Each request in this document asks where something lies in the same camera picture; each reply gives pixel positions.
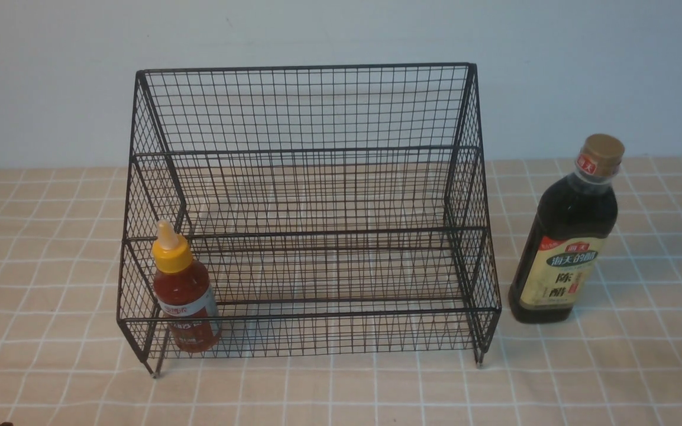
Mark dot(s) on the red sauce bottle yellow cap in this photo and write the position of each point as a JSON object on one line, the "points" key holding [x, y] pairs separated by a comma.
{"points": [[183, 289]]}

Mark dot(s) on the dark vinegar bottle gold cap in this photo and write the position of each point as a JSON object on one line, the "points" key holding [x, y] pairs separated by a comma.
{"points": [[574, 218]]}

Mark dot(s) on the beige checkered tablecloth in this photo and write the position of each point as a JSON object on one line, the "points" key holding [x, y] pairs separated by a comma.
{"points": [[64, 361]]}

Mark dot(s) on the black wire mesh shelf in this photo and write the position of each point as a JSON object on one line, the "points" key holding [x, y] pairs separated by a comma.
{"points": [[338, 209]]}

